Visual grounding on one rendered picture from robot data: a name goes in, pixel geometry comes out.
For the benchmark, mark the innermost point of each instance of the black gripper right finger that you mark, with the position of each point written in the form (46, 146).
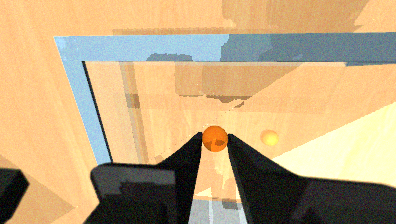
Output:
(272, 194)

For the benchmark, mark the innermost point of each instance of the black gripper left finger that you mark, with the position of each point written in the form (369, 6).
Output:
(171, 182)

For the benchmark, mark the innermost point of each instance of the clear l-shaped low wall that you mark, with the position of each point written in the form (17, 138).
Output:
(110, 86)

